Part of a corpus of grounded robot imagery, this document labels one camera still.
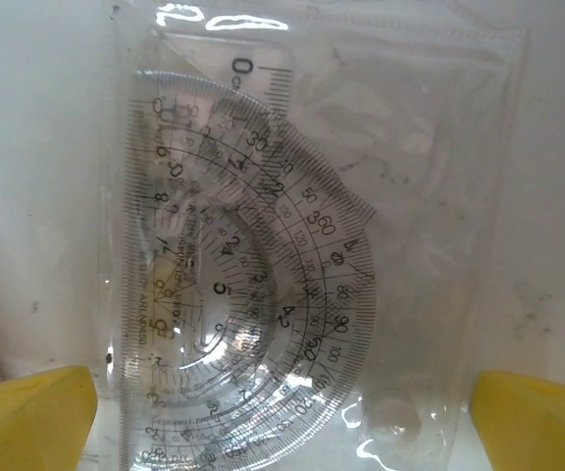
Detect clear protractor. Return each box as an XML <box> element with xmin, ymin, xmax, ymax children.
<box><xmin>128</xmin><ymin>70</ymin><xmax>380</xmax><ymax>471</ymax></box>

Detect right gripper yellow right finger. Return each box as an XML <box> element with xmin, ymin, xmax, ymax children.
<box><xmin>473</xmin><ymin>370</ymin><xmax>565</xmax><ymax>471</ymax></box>

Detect clear straight ruler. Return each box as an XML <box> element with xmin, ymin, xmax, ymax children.
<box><xmin>118</xmin><ymin>95</ymin><xmax>195</xmax><ymax>471</ymax></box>

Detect clear set square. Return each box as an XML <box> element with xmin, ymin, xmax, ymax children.
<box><xmin>162</xmin><ymin>33</ymin><xmax>380</xmax><ymax>230</ymax></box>

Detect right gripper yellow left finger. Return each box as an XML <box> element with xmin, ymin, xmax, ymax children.
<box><xmin>0</xmin><ymin>365</ymin><xmax>98</xmax><ymax>471</ymax></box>

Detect clear plastic ruler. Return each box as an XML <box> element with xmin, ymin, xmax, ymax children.
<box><xmin>96</xmin><ymin>0</ymin><xmax>533</xmax><ymax>471</ymax></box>

